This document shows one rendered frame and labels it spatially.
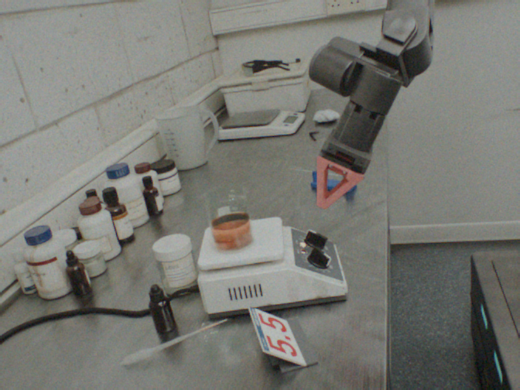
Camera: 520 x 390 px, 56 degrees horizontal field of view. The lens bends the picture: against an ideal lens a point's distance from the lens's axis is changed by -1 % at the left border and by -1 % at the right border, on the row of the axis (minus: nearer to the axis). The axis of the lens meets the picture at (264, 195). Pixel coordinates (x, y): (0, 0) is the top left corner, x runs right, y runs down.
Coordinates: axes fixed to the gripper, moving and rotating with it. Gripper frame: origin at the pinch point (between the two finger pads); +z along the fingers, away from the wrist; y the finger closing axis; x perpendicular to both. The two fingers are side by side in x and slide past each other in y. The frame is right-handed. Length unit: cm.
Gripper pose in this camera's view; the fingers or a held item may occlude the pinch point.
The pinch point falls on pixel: (324, 199)
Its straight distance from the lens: 73.4
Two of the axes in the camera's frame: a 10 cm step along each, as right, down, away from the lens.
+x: 9.0, 4.2, -1.0
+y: -2.3, 2.8, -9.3
